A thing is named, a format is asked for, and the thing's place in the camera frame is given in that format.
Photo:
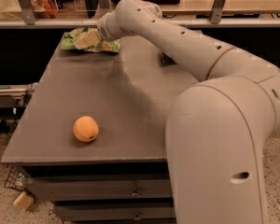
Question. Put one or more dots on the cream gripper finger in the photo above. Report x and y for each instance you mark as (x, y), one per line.
(87, 39)

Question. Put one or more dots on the cream foam block on floor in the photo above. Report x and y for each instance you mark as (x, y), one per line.
(24, 200)

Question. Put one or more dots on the upper drawer knob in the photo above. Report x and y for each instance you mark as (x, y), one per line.
(135, 193)

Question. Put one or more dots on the dark blue chip bag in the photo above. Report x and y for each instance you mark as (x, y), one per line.
(166, 60)

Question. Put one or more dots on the grey cabinet with drawers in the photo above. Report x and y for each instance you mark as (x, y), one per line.
(129, 95)

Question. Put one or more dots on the orange snack bag on shelf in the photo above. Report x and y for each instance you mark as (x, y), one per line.
(45, 7)

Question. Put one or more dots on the drawer knob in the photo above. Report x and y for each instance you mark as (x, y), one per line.
(135, 193)
(137, 217)

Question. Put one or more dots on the metal shelf rail frame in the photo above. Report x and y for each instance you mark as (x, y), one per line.
(190, 13)

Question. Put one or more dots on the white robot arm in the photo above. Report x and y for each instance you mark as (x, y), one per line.
(216, 129)

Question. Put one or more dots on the lower drawer knob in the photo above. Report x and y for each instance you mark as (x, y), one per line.
(137, 217)

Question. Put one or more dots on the black wire basket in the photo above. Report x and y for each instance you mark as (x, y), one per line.
(14, 180)

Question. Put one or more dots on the orange fruit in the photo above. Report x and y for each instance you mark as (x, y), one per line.
(85, 129)

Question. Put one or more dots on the green rice chip bag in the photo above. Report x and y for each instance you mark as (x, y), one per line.
(102, 46)

